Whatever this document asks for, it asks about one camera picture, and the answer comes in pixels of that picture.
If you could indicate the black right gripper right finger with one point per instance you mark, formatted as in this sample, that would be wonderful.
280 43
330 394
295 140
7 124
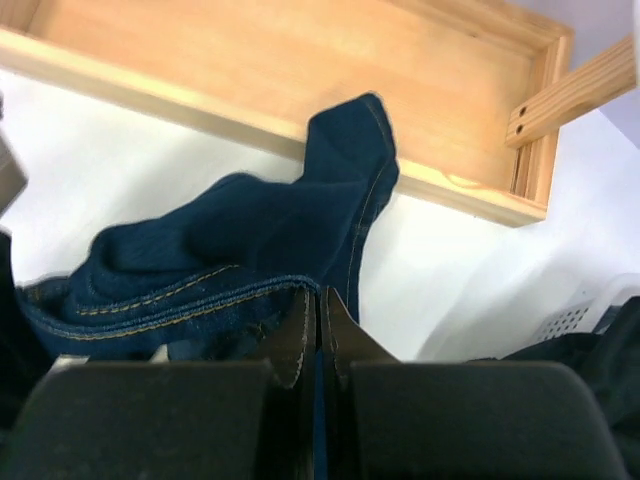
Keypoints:
386 419

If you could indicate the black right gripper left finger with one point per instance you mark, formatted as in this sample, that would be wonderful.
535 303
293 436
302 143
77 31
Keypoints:
247 419

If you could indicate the dark blue garment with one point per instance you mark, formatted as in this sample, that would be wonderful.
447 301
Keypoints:
228 263

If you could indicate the black garment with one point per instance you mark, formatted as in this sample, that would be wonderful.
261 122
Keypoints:
609 364

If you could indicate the white plastic basket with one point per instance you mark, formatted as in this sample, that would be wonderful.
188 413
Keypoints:
584 313

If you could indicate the wooden clothes rack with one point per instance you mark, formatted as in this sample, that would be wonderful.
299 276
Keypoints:
476 90

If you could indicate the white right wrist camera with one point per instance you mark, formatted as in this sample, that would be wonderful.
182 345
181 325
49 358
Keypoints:
13 179

